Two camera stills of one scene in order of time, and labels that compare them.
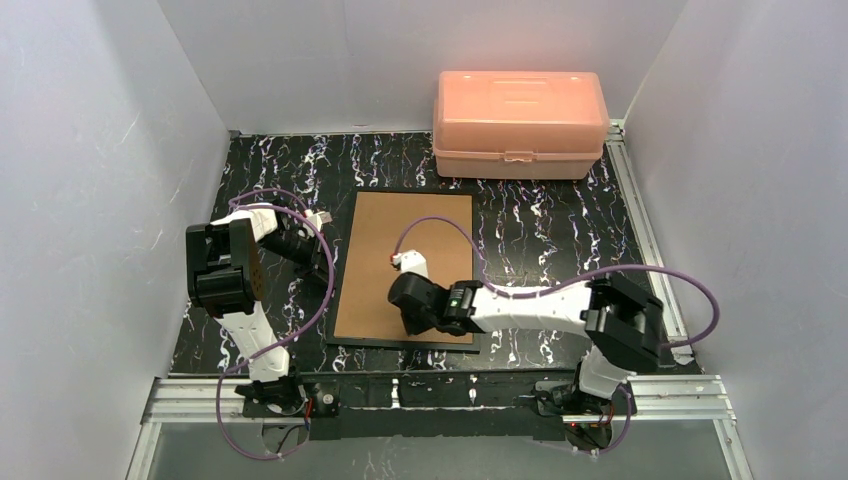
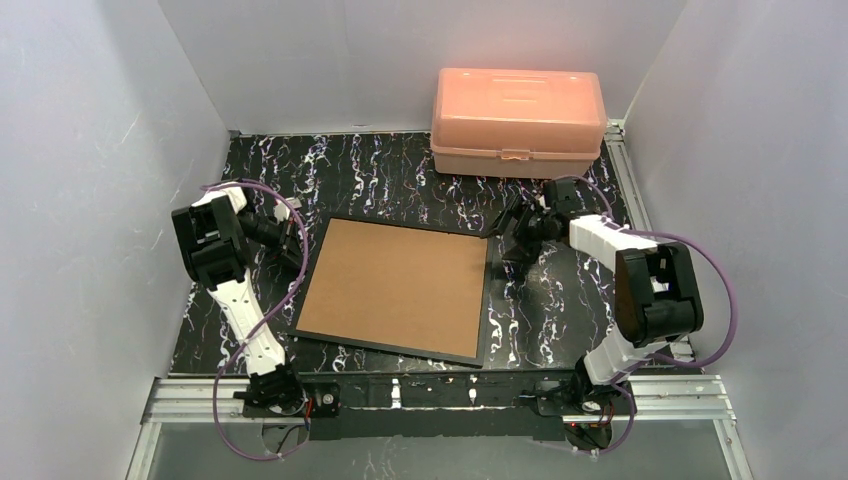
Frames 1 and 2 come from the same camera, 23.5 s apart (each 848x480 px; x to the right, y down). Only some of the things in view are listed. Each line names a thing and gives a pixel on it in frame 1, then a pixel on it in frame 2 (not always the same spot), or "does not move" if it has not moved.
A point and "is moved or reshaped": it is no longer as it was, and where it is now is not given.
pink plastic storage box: (508, 125) does not move
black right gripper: (411, 318) → (520, 225)
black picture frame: (476, 285) → (479, 361)
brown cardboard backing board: (365, 308) is moved or reshaped
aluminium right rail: (647, 239) does not move
